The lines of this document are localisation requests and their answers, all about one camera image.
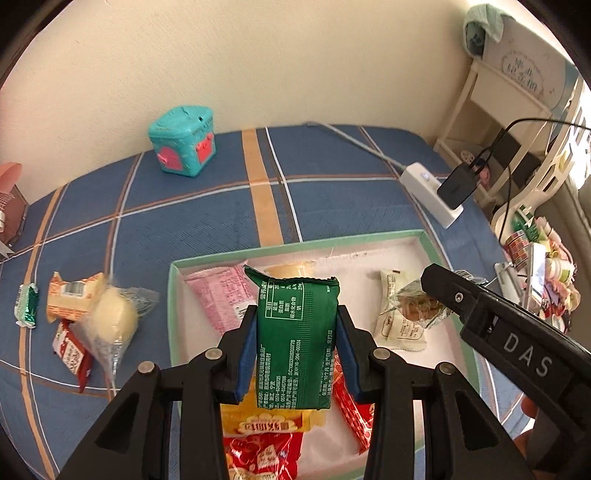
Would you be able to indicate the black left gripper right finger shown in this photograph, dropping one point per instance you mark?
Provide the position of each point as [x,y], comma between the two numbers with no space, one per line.
[463,438]

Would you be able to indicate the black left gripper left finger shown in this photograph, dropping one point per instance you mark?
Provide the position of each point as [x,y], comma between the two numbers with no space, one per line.
[131,437]

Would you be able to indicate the clear white bun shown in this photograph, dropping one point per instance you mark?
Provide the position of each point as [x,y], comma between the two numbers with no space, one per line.
[109,326]

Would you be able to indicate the orange cream cake packet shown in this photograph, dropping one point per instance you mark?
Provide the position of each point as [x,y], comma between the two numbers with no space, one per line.
[71,300]

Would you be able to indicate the dark green biscuit packet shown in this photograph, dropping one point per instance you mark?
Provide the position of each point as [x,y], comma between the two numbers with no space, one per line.
[295,341]

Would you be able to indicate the white rack with snacks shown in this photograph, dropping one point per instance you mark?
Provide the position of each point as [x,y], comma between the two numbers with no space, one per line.
[547,267]

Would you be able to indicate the person's right hand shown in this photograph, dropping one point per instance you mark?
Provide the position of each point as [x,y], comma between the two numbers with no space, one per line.
[530,409]

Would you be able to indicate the red white snack packet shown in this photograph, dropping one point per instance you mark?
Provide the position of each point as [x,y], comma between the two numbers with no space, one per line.
[76,358]

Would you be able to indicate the yellow snack bag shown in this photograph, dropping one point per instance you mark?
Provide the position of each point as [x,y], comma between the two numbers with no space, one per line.
[247,418]

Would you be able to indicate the red packet in tray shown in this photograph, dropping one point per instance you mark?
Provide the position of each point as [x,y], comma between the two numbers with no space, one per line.
[359,417]

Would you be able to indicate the red snack bag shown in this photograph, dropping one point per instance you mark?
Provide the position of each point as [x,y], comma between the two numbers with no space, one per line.
[267,456]

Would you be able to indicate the cream cookie packet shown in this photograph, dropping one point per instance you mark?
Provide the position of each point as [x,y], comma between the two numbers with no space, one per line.
[392,329]

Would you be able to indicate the clear wrapped brown cookie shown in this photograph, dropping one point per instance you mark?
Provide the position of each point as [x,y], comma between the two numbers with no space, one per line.
[415,305]

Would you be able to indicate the small green white snack packet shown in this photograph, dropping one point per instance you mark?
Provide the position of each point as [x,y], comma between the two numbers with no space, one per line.
[26,305]

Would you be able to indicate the pink snack packet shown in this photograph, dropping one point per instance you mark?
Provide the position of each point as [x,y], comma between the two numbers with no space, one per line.
[224,293]

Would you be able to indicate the green rimmed snack tray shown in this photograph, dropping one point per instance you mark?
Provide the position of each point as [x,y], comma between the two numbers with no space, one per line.
[330,451]

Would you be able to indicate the black power adapter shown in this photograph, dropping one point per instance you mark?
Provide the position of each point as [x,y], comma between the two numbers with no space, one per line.
[458,186]

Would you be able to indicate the white power strip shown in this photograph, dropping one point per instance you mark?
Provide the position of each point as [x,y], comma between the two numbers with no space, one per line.
[423,186]

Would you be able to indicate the white shelf unit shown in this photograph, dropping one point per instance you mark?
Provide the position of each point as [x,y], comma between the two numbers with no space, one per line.
[532,93]

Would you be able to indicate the clear hexagonal vase base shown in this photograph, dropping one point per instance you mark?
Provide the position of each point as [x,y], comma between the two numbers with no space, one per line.
[14,208]

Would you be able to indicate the pink paper flower bouquet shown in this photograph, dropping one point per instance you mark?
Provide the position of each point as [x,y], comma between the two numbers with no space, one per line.
[10,173]

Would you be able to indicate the teal toy house box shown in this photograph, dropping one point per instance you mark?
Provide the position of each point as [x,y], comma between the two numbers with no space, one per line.
[183,139]

